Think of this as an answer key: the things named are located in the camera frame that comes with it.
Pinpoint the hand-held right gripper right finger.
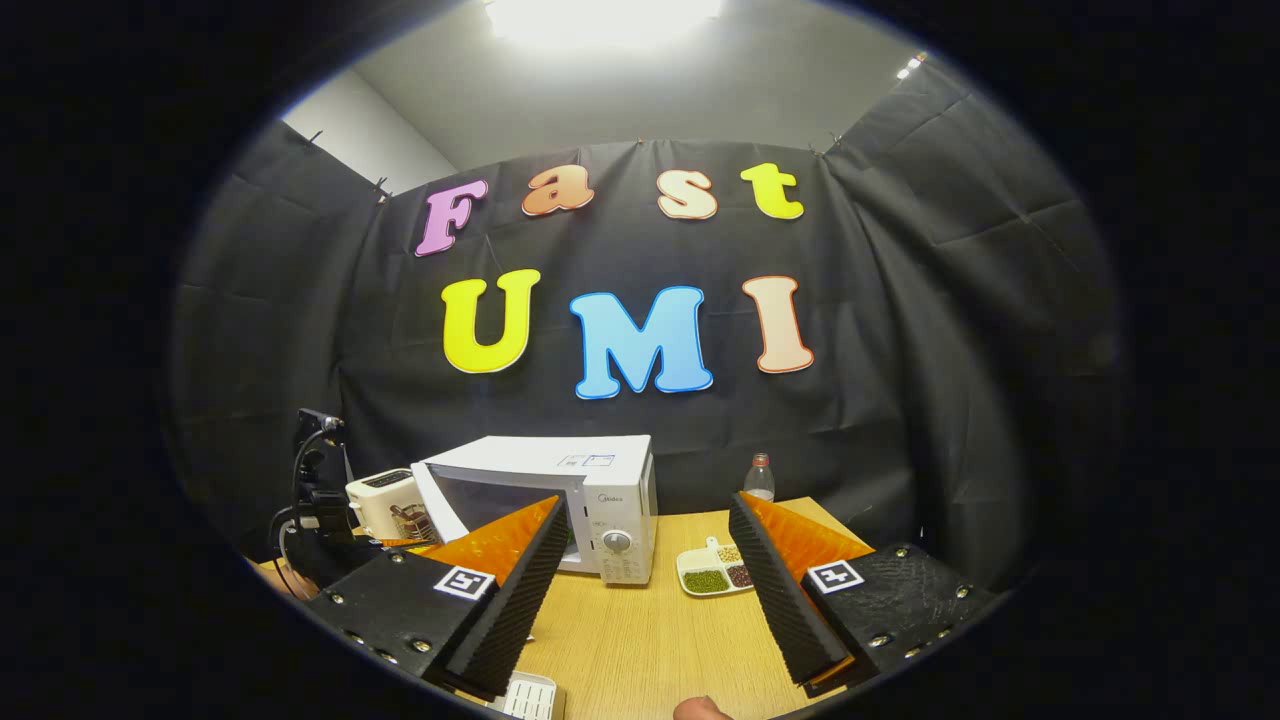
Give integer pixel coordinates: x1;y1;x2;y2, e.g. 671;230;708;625
727;490;1001;698

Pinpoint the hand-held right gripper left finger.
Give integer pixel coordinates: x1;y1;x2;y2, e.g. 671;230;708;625
305;495;571;701

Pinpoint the white microwave oven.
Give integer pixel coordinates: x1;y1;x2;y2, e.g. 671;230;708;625
410;434;659;587

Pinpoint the white toaster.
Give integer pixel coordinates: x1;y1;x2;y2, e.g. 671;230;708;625
345;469;433;543

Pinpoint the white divided dish of beans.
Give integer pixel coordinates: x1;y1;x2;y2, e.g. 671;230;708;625
676;537;757;598

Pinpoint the white ribbed tray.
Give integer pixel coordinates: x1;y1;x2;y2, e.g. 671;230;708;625
490;671;558;720

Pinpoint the black backdrop cloth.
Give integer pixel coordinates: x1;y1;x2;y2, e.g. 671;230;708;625
170;65;1121;591

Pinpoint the large ceiling light panel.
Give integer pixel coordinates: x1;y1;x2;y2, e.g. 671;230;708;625
485;0;723;51

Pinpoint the small wire basket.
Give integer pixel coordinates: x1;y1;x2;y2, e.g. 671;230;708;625
390;503;438;543

